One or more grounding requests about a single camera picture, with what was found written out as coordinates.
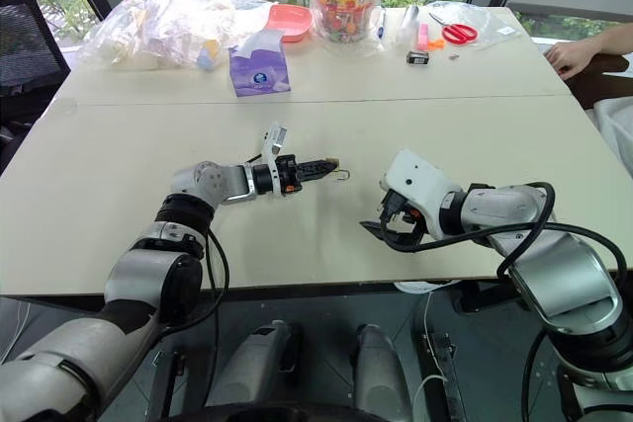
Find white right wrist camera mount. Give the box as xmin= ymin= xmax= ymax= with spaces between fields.
xmin=380 ymin=148 xmax=464 ymax=241

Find white cloth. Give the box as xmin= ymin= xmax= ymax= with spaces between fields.
xmin=590 ymin=95 xmax=633 ymax=171

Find purple tissue box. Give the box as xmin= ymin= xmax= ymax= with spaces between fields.
xmin=227 ymin=30 xmax=293 ymax=98

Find black metal stand bar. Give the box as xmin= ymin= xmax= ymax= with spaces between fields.
xmin=413 ymin=293 xmax=469 ymax=422
xmin=146 ymin=348 xmax=188 ymax=422

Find black mesh chair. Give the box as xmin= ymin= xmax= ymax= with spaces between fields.
xmin=0 ymin=0 xmax=70 ymax=97

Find thin white cable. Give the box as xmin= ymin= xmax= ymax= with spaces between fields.
xmin=413 ymin=288 xmax=449 ymax=422

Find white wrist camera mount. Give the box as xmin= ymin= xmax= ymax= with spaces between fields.
xmin=261 ymin=121 xmax=289 ymax=196
xmin=380 ymin=148 xmax=464 ymax=241

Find clear plastic bag of items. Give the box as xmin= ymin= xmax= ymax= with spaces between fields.
xmin=78 ymin=0 xmax=278 ymax=72

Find silver rounded robot leg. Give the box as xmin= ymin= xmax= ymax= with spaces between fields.
xmin=205 ymin=320 xmax=304 ymax=411
xmin=351 ymin=323 xmax=414 ymax=422

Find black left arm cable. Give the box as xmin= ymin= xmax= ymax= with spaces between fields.
xmin=160 ymin=226 xmax=232 ymax=339

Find flat clear plastic bag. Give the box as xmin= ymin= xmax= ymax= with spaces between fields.
xmin=424 ymin=0 xmax=521 ymax=51

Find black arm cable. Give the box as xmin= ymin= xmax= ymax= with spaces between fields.
xmin=383 ymin=181 xmax=628 ymax=290
xmin=160 ymin=226 xmax=232 ymax=339

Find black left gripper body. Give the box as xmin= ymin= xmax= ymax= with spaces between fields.
xmin=274 ymin=154 xmax=303 ymax=196

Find red-handled scissors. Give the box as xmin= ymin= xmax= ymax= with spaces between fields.
xmin=427 ymin=11 xmax=480 ymax=44

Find bystander's bare hand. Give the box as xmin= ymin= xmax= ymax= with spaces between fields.
xmin=543 ymin=39 xmax=602 ymax=80

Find thin black cable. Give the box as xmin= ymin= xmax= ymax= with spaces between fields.
xmin=519 ymin=326 xmax=551 ymax=422

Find small blue yellow packet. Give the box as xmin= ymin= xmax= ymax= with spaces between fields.
xmin=196 ymin=39 xmax=223 ymax=72

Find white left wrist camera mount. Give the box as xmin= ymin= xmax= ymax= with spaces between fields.
xmin=261 ymin=121 xmax=289 ymax=196

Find clear plastic tube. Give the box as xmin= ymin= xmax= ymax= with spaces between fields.
xmin=401 ymin=4 xmax=421 ymax=43

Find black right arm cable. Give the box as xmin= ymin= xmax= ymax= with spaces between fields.
xmin=383 ymin=181 xmax=628 ymax=290

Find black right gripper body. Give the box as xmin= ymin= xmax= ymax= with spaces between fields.
xmin=379 ymin=188 xmax=422 ymax=236

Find pink plastic tray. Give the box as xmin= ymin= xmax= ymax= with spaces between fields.
xmin=266 ymin=3 xmax=314 ymax=43

